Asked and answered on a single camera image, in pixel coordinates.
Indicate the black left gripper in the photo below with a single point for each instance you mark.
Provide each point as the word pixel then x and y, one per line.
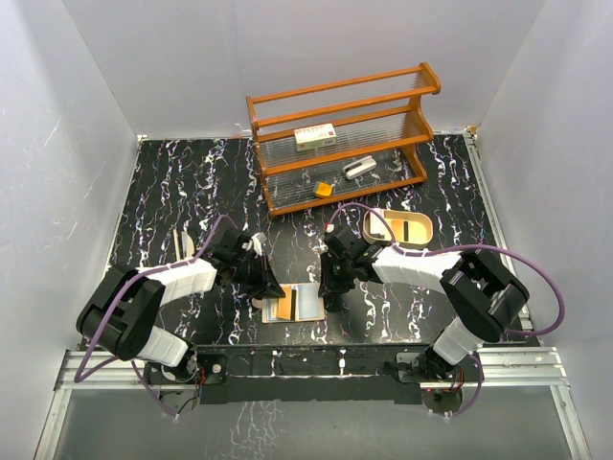
pixel 265 284

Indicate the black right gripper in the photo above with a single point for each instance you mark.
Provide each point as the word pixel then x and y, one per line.
pixel 329 287

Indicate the cream leather card holder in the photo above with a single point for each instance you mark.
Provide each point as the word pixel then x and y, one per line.
pixel 301 303

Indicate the credit card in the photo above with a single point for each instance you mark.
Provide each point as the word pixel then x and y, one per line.
pixel 286 305

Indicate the stack of cards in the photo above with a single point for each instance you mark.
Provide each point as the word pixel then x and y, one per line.
pixel 374 227

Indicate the beige oval tray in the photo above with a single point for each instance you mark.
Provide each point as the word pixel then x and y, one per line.
pixel 423 233

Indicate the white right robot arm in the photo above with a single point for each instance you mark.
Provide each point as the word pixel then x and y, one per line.
pixel 485 295

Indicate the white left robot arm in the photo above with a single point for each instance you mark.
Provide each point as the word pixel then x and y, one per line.
pixel 121 313

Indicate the card with black stripe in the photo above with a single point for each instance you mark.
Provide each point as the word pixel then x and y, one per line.
pixel 402 229

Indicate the black front base bar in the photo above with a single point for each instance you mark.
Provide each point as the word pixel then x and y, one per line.
pixel 322 373

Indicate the yellow tape measure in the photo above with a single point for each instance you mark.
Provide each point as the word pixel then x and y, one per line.
pixel 323 189

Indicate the white stapler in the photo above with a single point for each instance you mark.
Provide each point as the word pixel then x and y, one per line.
pixel 359 167

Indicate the orange wooden shelf rack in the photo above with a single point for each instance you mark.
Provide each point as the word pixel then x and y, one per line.
pixel 378 115

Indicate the white red paper box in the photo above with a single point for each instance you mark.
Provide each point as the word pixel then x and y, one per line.
pixel 314 137

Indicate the aluminium frame rail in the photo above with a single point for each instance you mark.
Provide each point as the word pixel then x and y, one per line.
pixel 511 364

